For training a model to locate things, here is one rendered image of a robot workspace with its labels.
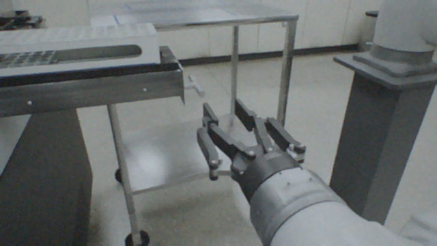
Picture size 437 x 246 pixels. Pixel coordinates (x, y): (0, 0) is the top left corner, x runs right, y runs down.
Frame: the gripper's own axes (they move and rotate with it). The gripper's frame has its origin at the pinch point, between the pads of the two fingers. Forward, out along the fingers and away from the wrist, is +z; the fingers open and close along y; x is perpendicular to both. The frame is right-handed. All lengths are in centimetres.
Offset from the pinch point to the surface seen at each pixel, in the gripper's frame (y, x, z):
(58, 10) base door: 64, 16, 243
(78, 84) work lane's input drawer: 22.6, -5.4, 7.3
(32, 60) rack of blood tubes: 29.5, -8.3, 12.9
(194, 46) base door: -48, 54, 244
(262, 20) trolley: -24.8, -6.7, 42.5
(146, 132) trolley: 12, 46, 79
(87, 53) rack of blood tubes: 21.6, -7.2, 18.7
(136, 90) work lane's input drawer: 13.7, -3.2, 7.4
